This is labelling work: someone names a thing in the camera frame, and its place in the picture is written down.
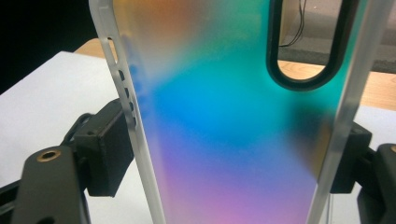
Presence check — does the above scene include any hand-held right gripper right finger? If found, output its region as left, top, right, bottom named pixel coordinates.
left=330, top=121, right=373, bottom=194

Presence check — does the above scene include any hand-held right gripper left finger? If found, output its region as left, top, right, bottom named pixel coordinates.
left=62, top=98, right=135, bottom=198

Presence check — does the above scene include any iridescent phone case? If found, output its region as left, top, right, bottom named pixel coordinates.
left=88, top=0, right=395, bottom=224

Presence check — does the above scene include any white board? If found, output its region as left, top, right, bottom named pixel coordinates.
left=0, top=50, right=396, bottom=224

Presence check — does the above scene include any hanging black cable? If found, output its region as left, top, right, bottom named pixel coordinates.
left=279, top=0, right=308, bottom=49

